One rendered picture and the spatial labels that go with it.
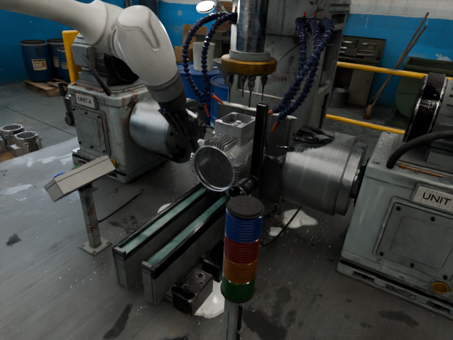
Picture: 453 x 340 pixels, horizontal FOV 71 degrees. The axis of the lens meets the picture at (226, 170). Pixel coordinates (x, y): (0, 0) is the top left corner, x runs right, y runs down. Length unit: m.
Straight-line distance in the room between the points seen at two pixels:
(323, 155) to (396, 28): 5.15
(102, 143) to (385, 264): 1.08
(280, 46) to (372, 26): 4.86
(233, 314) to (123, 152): 0.86
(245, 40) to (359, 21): 5.12
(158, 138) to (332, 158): 0.60
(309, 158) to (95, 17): 0.64
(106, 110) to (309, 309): 0.97
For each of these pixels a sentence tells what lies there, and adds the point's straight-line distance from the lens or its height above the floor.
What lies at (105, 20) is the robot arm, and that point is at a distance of 0.84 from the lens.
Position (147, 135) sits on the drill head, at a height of 1.05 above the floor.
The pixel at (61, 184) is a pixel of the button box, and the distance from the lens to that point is 0.90.
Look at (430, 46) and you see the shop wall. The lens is 5.97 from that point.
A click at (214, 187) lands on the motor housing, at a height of 0.94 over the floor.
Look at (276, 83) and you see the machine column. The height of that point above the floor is 1.22.
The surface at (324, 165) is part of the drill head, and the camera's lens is 0.91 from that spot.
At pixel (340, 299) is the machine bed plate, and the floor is 0.80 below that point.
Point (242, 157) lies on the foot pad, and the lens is 0.98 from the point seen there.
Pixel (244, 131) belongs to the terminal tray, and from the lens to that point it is 1.03.
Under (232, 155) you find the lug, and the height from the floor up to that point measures 1.08.
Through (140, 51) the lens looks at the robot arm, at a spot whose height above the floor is 1.39.
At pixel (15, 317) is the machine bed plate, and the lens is 0.99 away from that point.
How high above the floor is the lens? 1.50
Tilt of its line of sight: 29 degrees down
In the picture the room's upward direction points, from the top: 3 degrees clockwise
